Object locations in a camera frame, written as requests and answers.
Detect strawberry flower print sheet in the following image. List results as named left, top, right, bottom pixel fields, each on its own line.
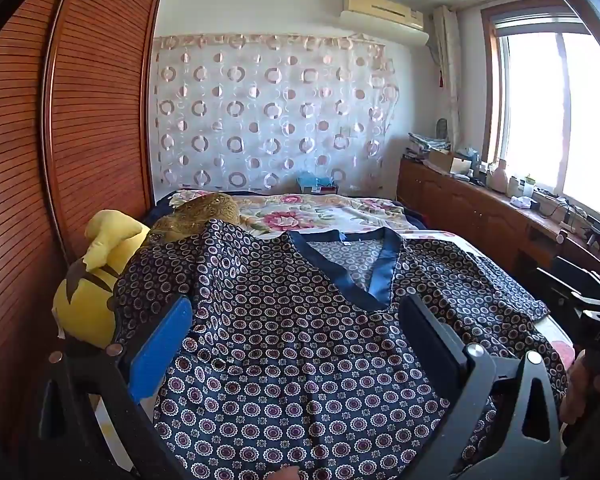
left=530, top=316, right=577, bottom=362

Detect yellow plush toy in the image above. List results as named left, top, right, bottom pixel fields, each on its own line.
left=52, top=209, right=152, bottom=349

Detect circle-pattern wall cloth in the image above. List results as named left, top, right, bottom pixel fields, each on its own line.
left=150, top=33, right=402, bottom=197

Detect wall air conditioner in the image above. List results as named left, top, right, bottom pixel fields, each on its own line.
left=339, top=0, right=431, bottom=47

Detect golden brown pillow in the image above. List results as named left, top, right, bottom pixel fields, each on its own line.
left=147, top=192, right=242, bottom=247

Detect long wooden cabinet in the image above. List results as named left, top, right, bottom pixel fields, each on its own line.
left=396, top=156, right=600, bottom=303

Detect stack of folded cloths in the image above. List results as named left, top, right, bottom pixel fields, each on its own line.
left=408, top=131, right=452, bottom=155

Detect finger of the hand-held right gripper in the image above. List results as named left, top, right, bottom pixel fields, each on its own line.
left=537, top=257, right=600, bottom=316

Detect dark blue bed sheet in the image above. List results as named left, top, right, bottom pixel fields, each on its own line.
left=141, top=191, right=433, bottom=233

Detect window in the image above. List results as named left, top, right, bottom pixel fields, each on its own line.
left=480, top=0, right=600, bottom=223

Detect bottles on cabinet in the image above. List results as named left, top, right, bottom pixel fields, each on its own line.
left=490, top=159, right=511, bottom=193

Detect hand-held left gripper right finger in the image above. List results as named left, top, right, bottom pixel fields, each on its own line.
left=399, top=293, right=562, bottom=480

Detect bundled window curtain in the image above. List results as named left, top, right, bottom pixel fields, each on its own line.
left=431, top=5, right=462, bottom=153

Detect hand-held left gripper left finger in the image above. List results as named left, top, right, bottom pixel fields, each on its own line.
left=35, top=295, right=196, bottom=480

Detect blue box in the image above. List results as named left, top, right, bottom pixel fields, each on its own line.
left=298, top=172, right=340, bottom=196

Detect dark circle-print shirt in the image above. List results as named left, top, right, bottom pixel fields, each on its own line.
left=111, top=219, right=569, bottom=480

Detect cardboard box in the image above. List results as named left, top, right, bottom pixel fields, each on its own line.
left=428, top=150, right=475, bottom=177

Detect wooden slatted wardrobe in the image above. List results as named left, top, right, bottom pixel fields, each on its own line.
left=0, top=0, right=165, bottom=461

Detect person's right hand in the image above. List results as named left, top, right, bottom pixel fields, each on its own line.
left=559, top=349, right=597, bottom=427

